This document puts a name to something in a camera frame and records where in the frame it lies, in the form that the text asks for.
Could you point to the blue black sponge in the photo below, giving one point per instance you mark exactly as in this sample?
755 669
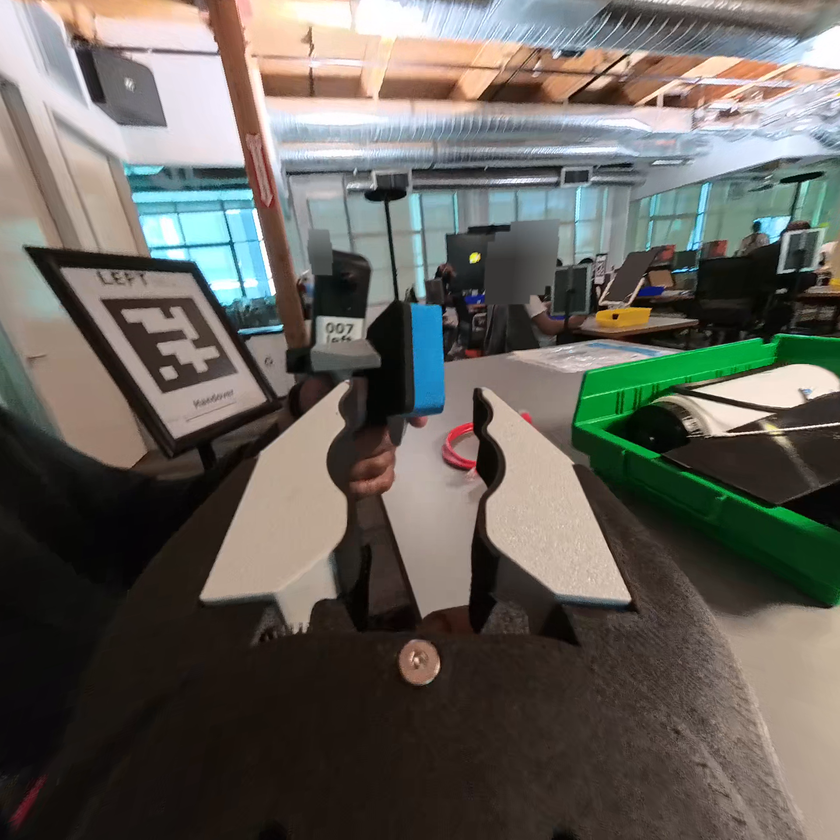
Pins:
426 361

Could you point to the black office chair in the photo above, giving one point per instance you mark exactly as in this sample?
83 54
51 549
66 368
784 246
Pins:
735 289

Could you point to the wooden post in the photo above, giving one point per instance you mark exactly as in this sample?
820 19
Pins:
262 197

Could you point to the grey-backed monitor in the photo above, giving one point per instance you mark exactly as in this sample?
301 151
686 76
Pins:
571 289

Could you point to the black monitor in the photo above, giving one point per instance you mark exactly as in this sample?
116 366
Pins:
466 262

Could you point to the clear bag of papers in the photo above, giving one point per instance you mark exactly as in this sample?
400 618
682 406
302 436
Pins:
590 358

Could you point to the wooden desk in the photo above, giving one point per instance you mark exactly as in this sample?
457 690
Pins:
643 326

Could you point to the white-framed monitor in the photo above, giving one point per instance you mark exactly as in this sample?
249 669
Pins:
802 250

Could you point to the white cylinder with black cap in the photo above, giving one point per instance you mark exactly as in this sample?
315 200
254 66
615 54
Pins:
722 407

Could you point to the black sheet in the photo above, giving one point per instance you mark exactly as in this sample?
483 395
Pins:
754 459

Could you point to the large silver air duct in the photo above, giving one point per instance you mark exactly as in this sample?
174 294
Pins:
656 26

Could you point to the white low cabinet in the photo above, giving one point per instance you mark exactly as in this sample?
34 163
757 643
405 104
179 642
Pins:
269 361

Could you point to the black-framed marker sign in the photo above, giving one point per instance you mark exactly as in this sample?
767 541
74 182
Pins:
164 341

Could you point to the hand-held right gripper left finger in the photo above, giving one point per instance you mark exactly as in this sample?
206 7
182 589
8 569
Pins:
282 525

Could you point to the person's left hand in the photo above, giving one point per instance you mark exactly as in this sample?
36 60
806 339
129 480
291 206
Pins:
374 466

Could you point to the red arrow sign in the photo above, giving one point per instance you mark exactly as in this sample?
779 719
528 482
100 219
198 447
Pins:
260 170

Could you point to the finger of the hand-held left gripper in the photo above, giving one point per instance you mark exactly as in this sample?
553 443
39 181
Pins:
398 433
344 359

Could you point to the small cream-framed board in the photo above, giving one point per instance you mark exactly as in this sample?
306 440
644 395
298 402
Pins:
630 275

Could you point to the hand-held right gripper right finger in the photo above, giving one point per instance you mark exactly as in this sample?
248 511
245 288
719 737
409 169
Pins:
551 531

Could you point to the small yellow bin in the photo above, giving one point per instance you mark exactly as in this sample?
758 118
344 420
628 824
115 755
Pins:
623 318

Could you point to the green plastic bin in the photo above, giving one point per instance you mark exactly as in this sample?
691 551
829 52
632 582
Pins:
722 518

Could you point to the black wall speaker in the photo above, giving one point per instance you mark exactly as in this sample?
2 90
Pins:
124 88

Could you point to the slim silver air duct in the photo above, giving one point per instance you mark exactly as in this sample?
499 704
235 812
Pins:
459 134

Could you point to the red fire extinguisher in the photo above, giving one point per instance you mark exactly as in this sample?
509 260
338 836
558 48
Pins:
304 292

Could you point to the blue storage bin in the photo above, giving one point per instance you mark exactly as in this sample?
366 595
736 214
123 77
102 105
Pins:
649 291

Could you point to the black disc-top floor stand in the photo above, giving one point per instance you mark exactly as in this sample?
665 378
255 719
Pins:
387 195
800 177

